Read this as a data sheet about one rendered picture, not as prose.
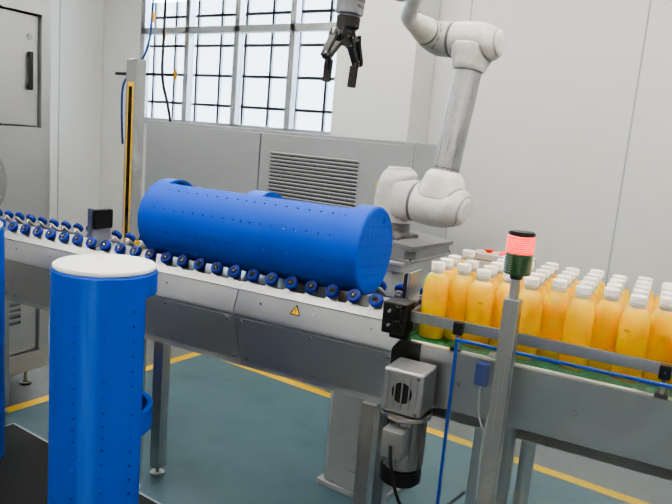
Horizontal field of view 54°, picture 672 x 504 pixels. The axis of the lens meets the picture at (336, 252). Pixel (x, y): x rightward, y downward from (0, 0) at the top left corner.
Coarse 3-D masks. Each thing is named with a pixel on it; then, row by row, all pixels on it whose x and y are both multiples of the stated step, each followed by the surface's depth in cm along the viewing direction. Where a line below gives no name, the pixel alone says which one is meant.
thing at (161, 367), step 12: (156, 348) 264; (168, 348) 265; (156, 360) 265; (168, 360) 266; (156, 372) 265; (168, 372) 267; (156, 384) 266; (168, 384) 269; (156, 396) 267; (168, 396) 270; (156, 408) 268; (156, 420) 268; (156, 432) 269; (156, 444) 270; (156, 456) 271; (156, 468) 271
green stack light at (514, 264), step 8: (512, 256) 151; (520, 256) 150; (528, 256) 150; (504, 264) 153; (512, 264) 151; (520, 264) 150; (528, 264) 151; (504, 272) 153; (512, 272) 151; (520, 272) 150; (528, 272) 151
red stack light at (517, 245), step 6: (510, 240) 151; (516, 240) 150; (522, 240) 149; (528, 240) 149; (534, 240) 150; (510, 246) 151; (516, 246) 150; (522, 246) 149; (528, 246) 150; (534, 246) 151; (510, 252) 151; (516, 252) 150; (522, 252) 150; (528, 252) 150
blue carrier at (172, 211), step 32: (160, 192) 235; (192, 192) 230; (224, 192) 226; (256, 192) 224; (160, 224) 231; (192, 224) 224; (224, 224) 218; (256, 224) 213; (288, 224) 208; (320, 224) 204; (352, 224) 200; (384, 224) 212; (192, 256) 232; (224, 256) 223; (256, 256) 215; (288, 256) 208; (320, 256) 203; (352, 256) 197; (384, 256) 217; (352, 288) 205
